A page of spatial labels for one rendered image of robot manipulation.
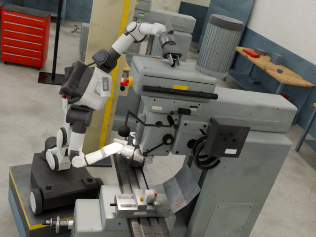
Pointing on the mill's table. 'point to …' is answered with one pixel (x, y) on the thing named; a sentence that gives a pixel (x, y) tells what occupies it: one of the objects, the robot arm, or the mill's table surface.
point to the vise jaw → (138, 193)
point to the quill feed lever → (168, 139)
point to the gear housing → (171, 105)
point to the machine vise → (161, 201)
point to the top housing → (169, 78)
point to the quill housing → (157, 132)
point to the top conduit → (179, 92)
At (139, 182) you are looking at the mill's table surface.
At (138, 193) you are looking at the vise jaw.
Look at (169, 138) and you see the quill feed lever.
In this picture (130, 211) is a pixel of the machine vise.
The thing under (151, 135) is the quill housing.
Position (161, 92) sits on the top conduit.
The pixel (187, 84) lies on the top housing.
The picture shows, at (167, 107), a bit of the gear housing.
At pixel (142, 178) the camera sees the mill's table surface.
